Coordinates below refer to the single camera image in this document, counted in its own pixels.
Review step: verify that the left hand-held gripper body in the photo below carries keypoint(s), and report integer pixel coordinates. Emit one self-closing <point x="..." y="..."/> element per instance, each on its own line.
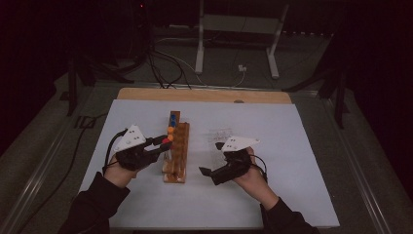
<point x="131" y="138"/>

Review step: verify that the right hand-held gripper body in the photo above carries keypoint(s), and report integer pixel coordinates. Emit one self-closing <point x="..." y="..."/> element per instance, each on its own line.
<point x="238" y="143"/>

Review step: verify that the clear plastic test tube rack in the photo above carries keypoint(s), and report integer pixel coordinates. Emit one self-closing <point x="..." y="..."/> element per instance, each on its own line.
<point x="220" y="134"/>

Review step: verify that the orange-capped test tube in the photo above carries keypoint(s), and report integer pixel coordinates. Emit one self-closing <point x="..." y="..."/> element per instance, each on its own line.
<point x="170" y="137"/>
<point x="170" y="129"/>

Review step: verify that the wooden test tube rack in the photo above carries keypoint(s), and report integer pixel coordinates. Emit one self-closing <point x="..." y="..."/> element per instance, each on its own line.
<point x="180" y="156"/>

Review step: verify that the blue-capped test tube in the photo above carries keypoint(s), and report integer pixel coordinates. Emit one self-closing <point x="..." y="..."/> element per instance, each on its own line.
<point x="173" y="124"/>
<point x="173" y="117"/>

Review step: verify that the person's left hand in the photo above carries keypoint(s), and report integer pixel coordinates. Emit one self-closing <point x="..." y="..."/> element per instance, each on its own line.
<point x="117" y="175"/>

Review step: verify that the person's right hand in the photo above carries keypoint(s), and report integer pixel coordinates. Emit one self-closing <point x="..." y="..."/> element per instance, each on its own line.
<point x="256" y="187"/>

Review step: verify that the white table board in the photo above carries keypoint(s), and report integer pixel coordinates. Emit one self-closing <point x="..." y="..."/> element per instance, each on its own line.
<point x="276" y="169"/>

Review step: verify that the black tripod stand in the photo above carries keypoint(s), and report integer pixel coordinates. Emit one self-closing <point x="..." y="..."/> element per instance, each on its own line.
<point x="340" y="104"/>
<point x="72" y="94"/>

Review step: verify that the white metal stand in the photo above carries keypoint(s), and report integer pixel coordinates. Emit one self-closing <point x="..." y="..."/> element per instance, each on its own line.
<point x="200" y="48"/>

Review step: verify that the metal frame rail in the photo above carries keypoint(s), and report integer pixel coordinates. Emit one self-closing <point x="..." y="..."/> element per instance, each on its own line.
<point x="357" y="172"/>
<point x="35" y="182"/>

